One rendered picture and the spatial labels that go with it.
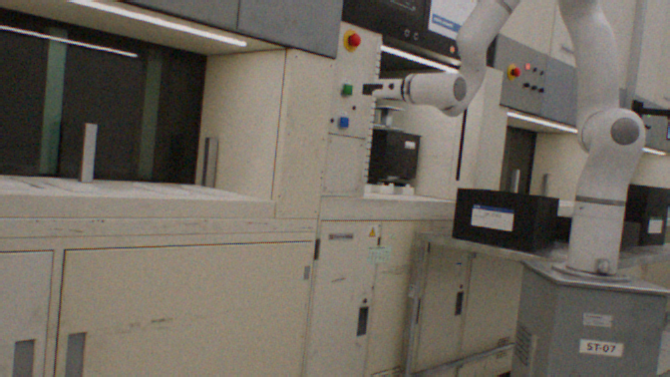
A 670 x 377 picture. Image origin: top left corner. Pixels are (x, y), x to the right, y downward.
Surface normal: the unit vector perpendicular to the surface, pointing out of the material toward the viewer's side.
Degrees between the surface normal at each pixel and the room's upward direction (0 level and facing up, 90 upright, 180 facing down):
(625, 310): 90
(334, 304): 90
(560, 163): 90
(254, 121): 90
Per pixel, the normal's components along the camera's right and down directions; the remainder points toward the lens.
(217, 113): -0.70, -0.04
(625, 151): -0.07, 0.61
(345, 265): 0.70, 0.11
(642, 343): 0.00, 0.05
